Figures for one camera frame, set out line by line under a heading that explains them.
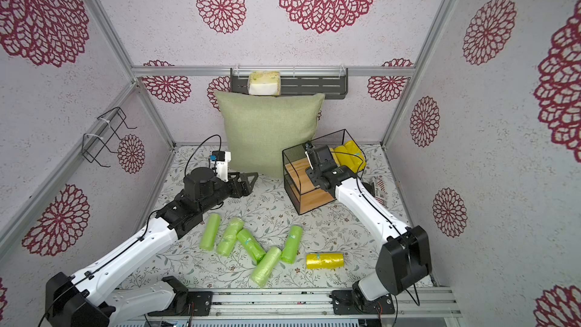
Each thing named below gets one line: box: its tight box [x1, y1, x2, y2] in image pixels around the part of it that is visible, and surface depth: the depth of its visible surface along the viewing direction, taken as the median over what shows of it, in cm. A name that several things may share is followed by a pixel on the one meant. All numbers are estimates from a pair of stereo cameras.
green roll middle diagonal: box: [236, 228, 267, 265], surface depth 84 cm
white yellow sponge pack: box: [247, 71, 281, 96], surface depth 92 cm
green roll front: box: [250, 246, 283, 288], surface depth 81 cm
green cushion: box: [213, 90, 326, 178], surface depth 88 cm
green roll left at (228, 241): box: [217, 217, 245, 257], surface depth 87 cm
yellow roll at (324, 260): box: [305, 252, 345, 270], surface depth 81 cm
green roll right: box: [279, 224, 304, 265], surface depth 85 cm
